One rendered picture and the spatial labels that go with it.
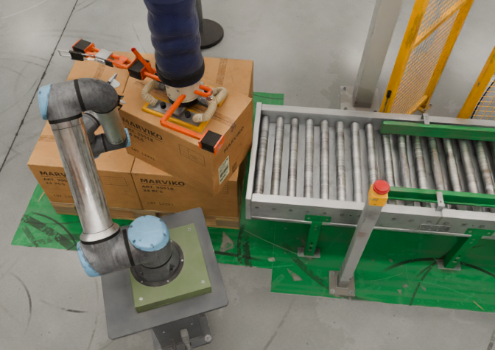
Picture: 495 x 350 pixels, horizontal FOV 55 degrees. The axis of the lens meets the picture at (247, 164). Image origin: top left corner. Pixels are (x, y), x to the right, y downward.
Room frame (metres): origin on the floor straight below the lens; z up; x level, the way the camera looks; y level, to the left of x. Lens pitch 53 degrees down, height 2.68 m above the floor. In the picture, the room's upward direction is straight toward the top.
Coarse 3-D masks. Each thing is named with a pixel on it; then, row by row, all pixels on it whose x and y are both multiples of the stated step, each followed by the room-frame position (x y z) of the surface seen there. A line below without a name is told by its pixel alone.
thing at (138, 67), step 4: (136, 60) 1.82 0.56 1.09; (148, 60) 1.81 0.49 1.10; (132, 64) 1.79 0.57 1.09; (136, 64) 1.80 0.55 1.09; (140, 64) 1.80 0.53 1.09; (128, 68) 1.76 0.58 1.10; (132, 68) 1.77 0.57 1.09; (136, 68) 1.77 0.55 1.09; (140, 68) 1.77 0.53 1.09; (144, 68) 1.76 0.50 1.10; (132, 72) 1.74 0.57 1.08; (136, 72) 1.73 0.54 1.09; (140, 72) 1.74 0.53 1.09; (148, 72) 1.77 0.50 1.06; (132, 76) 1.75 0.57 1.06; (136, 76) 1.74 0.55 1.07; (140, 76) 1.73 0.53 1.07; (144, 76) 1.74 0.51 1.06
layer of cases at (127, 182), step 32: (96, 64) 2.41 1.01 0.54; (128, 64) 2.41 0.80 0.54; (224, 64) 2.41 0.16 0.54; (32, 160) 1.61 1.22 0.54; (96, 160) 1.61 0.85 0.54; (128, 160) 1.61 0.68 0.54; (64, 192) 1.57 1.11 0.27; (128, 192) 1.53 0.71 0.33; (160, 192) 1.51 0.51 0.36; (192, 192) 1.49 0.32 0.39; (224, 192) 1.47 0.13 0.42
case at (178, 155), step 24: (240, 96) 1.72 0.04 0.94; (144, 120) 1.55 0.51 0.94; (216, 120) 1.55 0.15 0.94; (240, 120) 1.59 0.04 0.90; (144, 144) 1.58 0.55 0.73; (168, 144) 1.49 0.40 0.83; (192, 144) 1.41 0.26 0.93; (240, 144) 1.59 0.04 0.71; (168, 168) 1.51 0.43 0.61; (192, 168) 1.42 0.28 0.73; (216, 168) 1.39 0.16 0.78; (216, 192) 1.37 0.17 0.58
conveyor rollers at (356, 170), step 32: (320, 128) 1.86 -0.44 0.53; (352, 128) 1.85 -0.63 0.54; (320, 160) 1.62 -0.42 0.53; (352, 160) 1.62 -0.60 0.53; (384, 160) 1.62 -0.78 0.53; (416, 160) 1.62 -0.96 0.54; (448, 160) 1.62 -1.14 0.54; (480, 160) 1.61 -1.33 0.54; (256, 192) 1.39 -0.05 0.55; (288, 192) 1.39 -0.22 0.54; (320, 192) 1.40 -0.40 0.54
